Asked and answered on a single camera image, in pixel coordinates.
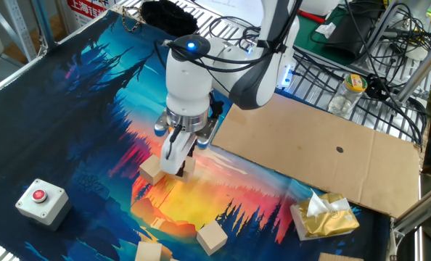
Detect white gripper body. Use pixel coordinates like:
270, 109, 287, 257
160, 130, 199, 175

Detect metal wrist mounting plate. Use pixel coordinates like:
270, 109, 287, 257
152, 110, 221, 151

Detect grey box with red button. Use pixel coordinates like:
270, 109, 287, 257
15, 178, 73, 232

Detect colourful forest print mat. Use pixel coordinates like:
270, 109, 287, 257
0, 9, 390, 261

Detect black fuzzy bag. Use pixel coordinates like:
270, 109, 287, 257
139, 0, 200, 39

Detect flat brown cardboard sheet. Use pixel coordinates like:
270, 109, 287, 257
211, 86, 423, 219

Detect gold tissue pack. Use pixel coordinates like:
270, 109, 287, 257
290, 188, 361, 241

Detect red white printed sign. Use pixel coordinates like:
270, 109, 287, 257
66, 0, 110, 28

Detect glass jar yellow lid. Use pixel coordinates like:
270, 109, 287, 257
327, 73, 369, 119

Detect open cardboard box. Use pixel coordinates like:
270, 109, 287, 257
318, 252, 364, 261

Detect green cutting mat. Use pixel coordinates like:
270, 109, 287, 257
293, 7, 351, 67

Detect perforated grey shelf upright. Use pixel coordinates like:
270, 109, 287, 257
0, 0, 38, 62

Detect white paper scrap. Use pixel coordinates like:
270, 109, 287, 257
315, 22, 337, 39

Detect red pen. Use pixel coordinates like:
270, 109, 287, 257
297, 9, 327, 25

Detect slanted aluminium profile bar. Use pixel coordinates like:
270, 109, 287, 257
388, 181, 431, 239
395, 38, 431, 105

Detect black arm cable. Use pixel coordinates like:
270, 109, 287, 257
153, 0, 303, 161

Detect gold chain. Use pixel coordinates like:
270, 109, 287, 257
120, 5, 144, 33

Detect grey steel post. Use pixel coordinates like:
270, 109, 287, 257
32, 0, 57, 50

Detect tangled black cable bundle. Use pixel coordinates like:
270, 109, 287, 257
291, 0, 431, 146

